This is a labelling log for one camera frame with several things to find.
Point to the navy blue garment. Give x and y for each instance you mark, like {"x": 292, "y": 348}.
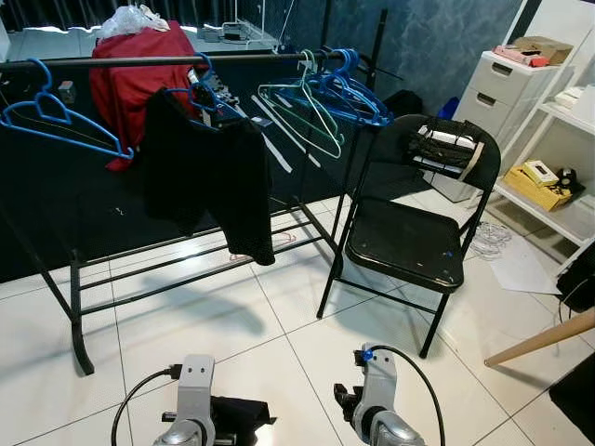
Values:
{"x": 244, "y": 413}

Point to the black folding chair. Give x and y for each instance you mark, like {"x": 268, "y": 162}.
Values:
{"x": 400, "y": 242}

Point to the light wooden leg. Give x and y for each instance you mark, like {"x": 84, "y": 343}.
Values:
{"x": 539, "y": 341}

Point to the white paper sheet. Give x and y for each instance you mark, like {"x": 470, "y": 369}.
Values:
{"x": 525, "y": 274}

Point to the black floor item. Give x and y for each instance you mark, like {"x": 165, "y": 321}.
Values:
{"x": 576, "y": 400}

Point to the black garment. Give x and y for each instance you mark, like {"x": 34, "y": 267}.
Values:
{"x": 204, "y": 167}

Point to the white open shelf unit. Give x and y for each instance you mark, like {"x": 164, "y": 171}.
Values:
{"x": 558, "y": 218}

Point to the yellow flat box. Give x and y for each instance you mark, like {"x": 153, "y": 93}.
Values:
{"x": 539, "y": 186}

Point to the black floor bag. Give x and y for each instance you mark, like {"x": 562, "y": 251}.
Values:
{"x": 404, "y": 102}

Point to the small blue item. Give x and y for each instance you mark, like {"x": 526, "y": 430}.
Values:
{"x": 449, "y": 109}

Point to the black and white gadget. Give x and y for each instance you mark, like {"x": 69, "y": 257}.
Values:
{"x": 218, "y": 93}

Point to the white drawer cabinet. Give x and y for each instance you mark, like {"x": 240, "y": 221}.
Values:
{"x": 502, "y": 88}

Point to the red cloth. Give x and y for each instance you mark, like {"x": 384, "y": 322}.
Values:
{"x": 130, "y": 74}

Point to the small grey box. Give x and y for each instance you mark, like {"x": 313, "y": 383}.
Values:
{"x": 66, "y": 91}

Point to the black metal clothes rack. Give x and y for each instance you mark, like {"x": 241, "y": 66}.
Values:
{"x": 139, "y": 60}

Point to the pink flat box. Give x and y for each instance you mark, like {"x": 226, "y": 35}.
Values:
{"x": 516, "y": 56}

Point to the small brown cardboard box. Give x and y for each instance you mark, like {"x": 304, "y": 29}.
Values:
{"x": 548, "y": 48}

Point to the white plastic bag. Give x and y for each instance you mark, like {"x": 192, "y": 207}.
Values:
{"x": 130, "y": 19}

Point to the white long desk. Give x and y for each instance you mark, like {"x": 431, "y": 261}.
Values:
{"x": 37, "y": 42}

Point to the light grey right wrist camera mount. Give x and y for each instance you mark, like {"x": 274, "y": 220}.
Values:
{"x": 379, "y": 381}

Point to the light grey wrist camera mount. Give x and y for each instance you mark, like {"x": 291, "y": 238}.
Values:
{"x": 379, "y": 381}
{"x": 195, "y": 390}

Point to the light grey left wrist camera mount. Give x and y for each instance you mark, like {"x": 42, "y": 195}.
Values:
{"x": 195, "y": 390}

